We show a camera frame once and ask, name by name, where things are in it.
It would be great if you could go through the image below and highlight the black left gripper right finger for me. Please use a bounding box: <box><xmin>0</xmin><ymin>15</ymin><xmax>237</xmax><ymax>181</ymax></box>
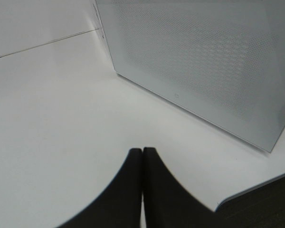
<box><xmin>142</xmin><ymin>147</ymin><xmax>234</xmax><ymax>228</ymax></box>

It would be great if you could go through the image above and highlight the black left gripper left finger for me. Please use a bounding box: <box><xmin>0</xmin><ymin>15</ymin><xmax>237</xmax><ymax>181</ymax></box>
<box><xmin>60</xmin><ymin>148</ymin><xmax>143</xmax><ymax>228</ymax></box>

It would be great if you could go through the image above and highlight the white microwave door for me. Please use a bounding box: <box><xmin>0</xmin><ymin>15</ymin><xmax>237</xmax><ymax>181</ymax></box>
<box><xmin>95</xmin><ymin>0</ymin><xmax>285</xmax><ymax>152</ymax></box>

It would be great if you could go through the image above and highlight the white microwave oven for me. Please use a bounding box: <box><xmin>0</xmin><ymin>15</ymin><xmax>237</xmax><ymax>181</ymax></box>
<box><xmin>92</xmin><ymin>0</ymin><xmax>113</xmax><ymax>63</ymax></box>

